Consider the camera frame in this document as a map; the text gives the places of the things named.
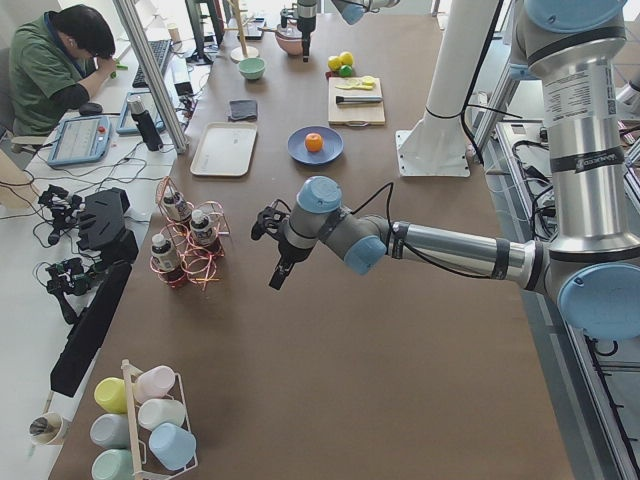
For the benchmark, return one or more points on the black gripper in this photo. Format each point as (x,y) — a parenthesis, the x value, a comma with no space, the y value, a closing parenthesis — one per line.
(289,253)
(305,28)

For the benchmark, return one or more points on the orange fruit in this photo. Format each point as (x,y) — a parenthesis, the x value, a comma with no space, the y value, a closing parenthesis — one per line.
(313,142)

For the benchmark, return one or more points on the blue plastic plate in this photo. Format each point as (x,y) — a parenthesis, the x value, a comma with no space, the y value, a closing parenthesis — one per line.
(332,148)

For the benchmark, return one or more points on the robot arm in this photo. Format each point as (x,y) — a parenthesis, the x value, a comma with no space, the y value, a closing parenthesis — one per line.
(305,13)
(590,268)

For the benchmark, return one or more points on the pink bowl with ice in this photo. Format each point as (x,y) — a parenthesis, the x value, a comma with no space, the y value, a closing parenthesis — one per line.
(289,39)

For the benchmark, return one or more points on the yellow lemon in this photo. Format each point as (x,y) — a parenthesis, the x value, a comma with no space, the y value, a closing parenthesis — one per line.
(346,58)
(334,63)

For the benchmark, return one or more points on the green lime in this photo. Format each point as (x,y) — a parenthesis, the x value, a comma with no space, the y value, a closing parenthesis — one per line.
(345,71)

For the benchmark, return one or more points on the green ceramic bowl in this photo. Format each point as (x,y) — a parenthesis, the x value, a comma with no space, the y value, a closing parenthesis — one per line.
(252,68)

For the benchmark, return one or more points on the wooden cup tree stand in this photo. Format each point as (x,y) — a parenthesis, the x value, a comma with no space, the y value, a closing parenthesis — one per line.
(244,51)

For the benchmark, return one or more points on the sliced lemon pieces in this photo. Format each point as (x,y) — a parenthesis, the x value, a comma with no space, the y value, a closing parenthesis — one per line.
(365,83)

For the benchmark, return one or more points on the wooden cutting board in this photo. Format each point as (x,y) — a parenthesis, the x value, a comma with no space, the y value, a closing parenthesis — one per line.
(359,115)

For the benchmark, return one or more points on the dark drink bottle middle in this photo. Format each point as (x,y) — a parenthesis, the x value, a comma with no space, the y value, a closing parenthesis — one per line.
(201,228)

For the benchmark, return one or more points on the dark drink bottle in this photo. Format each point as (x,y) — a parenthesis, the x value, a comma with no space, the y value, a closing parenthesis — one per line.
(201,228)
(164,253)
(175,206)

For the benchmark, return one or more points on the grey folded cloth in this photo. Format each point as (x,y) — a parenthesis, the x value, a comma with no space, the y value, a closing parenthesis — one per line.
(245,109)

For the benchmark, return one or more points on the dark drink bottle front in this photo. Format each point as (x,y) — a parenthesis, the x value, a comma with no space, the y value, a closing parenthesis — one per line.
(164,253)

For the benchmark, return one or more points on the dark drink bottle back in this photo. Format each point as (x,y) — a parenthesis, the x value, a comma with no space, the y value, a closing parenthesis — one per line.
(175,206)

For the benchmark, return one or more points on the beige plastic tray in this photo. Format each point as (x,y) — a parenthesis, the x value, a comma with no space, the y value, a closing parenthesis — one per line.
(224,150)

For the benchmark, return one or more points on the pink plastic cup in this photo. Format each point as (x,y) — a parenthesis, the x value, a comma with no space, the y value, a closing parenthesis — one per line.
(154,383)

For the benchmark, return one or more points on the black thermos bottle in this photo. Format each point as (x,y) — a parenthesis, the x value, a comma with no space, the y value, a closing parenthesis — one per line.
(144,122)

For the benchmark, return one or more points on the blue teach pendant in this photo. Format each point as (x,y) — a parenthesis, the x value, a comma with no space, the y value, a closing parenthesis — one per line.
(126,125)
(82,139)

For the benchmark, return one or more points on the white plastic cup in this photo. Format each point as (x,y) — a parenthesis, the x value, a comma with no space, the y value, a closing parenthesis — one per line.
(156,411)

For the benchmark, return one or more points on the light blue plastic cup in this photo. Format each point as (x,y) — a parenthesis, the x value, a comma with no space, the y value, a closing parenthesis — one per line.
(173,446)

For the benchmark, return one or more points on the yellow plastic cup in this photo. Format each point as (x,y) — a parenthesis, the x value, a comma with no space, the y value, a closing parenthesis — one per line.
(110,395)

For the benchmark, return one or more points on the black computer mouse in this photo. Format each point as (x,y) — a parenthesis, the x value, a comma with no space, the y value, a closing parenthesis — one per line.
(90,109)

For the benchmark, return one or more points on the black spare gripper parts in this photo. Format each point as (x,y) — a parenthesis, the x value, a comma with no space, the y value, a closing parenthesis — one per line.
(64,208)

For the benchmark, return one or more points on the grey plastic cup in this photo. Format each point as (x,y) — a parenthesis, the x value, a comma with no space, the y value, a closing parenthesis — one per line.
(111,431)

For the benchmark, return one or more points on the pale green plastic cup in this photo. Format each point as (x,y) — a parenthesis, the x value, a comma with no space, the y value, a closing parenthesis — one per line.
(113,464)

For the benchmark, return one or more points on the black handled knife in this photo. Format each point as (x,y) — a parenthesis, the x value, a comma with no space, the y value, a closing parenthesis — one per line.
(344,101)

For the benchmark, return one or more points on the copper wire bottle holder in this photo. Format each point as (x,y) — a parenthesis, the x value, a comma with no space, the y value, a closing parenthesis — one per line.
(198,264)

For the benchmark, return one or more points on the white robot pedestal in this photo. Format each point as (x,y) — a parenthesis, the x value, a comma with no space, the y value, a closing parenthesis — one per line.
(436,146)

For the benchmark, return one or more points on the aluminium frame post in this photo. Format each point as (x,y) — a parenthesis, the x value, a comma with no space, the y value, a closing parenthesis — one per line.
(132,25)

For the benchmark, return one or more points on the white wire cup rack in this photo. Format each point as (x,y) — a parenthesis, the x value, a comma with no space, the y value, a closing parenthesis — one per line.
(145,464)

